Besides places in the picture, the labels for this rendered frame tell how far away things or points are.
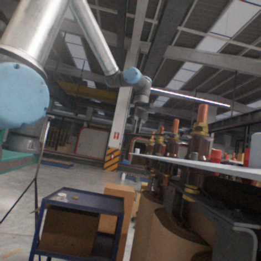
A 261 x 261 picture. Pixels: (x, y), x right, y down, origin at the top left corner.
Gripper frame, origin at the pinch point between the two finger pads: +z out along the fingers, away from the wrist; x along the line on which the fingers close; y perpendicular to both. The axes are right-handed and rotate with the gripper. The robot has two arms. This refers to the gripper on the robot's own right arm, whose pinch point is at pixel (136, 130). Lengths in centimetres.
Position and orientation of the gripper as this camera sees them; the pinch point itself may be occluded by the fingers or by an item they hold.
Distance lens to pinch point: 102.4
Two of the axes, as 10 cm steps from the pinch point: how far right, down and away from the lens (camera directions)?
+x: -6.5, -2.0, -7.3
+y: -7.4, -0.6, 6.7
